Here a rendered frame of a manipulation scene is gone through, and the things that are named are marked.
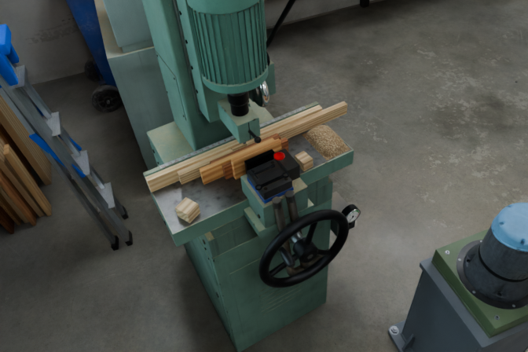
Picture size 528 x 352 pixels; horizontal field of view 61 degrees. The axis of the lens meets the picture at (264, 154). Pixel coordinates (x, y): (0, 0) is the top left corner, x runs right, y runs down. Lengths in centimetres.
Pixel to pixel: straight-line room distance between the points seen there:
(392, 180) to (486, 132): 72
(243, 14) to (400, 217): 162
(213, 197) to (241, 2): 56
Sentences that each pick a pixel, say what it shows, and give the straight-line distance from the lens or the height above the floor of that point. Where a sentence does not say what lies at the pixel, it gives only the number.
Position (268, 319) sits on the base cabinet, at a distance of 191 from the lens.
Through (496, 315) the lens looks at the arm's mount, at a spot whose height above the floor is 62.
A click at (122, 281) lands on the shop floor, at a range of 231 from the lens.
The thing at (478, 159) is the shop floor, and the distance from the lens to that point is 281.
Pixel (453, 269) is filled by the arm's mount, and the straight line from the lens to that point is 153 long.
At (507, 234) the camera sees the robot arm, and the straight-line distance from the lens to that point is 133.
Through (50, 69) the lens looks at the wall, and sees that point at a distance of 376.
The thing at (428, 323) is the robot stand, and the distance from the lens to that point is 179.
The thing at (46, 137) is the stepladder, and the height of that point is 77.
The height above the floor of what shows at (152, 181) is 94.
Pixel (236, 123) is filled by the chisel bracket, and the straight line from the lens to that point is 125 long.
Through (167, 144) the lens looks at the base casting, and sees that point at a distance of 164.
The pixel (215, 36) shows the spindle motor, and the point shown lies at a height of 136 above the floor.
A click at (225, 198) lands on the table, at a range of 129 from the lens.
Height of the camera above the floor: 187
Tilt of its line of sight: 44 degrees down
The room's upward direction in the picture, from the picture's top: 5 degrees counter-clockwise
